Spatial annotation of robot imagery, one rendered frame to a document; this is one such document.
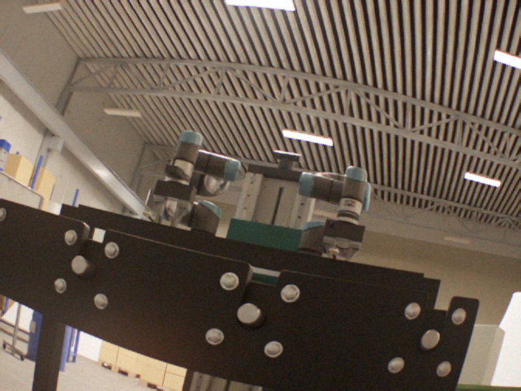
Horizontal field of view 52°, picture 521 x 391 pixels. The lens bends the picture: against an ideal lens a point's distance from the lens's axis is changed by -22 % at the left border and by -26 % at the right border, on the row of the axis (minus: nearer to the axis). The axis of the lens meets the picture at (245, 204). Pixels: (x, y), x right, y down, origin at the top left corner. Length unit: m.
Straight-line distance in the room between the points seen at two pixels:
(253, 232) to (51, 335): 1.39
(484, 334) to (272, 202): 2.80
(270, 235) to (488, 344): 2.85
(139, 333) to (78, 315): 0.12
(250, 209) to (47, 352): 1.53
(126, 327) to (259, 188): 2.27
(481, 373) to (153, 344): 4.48
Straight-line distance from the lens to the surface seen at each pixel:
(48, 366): 2.18
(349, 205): 2.07
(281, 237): 3.10
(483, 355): 5.32
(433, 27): 13.23
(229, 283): 0.99
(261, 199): 3.27
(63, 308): 1.10
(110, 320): 1.06
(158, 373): 10.26
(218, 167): 2.32
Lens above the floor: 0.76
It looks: 15 degrees up
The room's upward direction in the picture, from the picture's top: 15 degrees clockwise
